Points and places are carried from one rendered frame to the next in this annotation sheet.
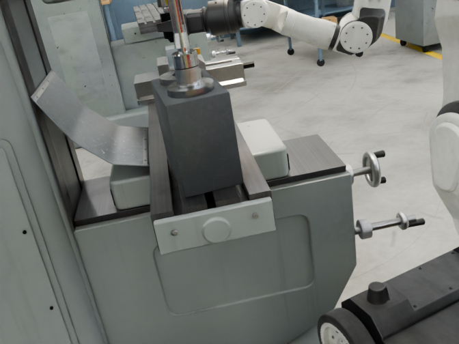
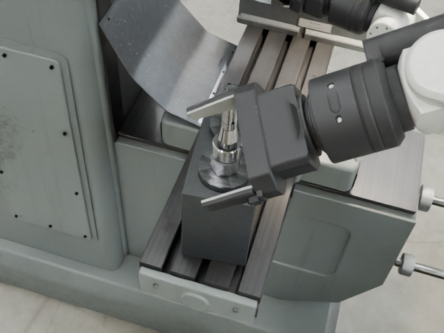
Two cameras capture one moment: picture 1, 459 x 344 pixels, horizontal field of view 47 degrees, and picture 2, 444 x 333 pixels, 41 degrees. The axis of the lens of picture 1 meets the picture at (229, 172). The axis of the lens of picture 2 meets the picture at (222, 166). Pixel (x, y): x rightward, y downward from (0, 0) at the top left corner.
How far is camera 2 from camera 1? 0.64 m
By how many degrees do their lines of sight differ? 29
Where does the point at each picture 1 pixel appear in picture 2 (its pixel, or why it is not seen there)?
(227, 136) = (240, 234)
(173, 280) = not seen: hidden behind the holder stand
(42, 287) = (71, 176)
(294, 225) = (333, 230)
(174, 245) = (153, 291)
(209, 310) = not seen: hidden behind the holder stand
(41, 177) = (92, 96)
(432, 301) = not seen: outside the picture
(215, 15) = (339, 10)
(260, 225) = (238, 316)
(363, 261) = (431, 227)
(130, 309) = (150, 215)
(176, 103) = (194, 195)
